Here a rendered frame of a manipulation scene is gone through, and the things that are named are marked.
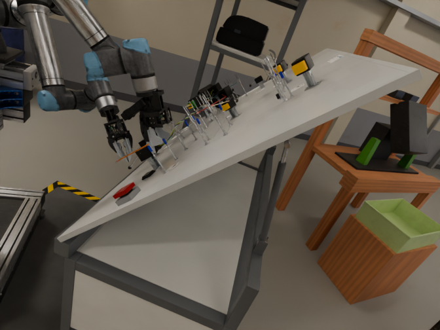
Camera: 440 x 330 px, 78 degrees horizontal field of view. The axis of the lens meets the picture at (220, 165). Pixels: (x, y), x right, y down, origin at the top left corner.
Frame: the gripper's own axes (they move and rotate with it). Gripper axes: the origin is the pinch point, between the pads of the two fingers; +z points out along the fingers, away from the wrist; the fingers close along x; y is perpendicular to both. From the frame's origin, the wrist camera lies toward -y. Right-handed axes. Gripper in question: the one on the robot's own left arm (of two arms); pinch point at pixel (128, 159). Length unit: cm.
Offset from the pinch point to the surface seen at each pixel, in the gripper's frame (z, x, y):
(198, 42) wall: -185, 156, -268
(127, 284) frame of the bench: 40.9, -13.7, 13.6
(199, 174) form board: 18, 14, 47
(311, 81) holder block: 3, 57, 44
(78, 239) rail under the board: 21.9, -23.7, 8.8
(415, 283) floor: 186, 209, -112
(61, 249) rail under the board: 22.7, -28.9, 9.9
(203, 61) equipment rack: -53, 64, -48
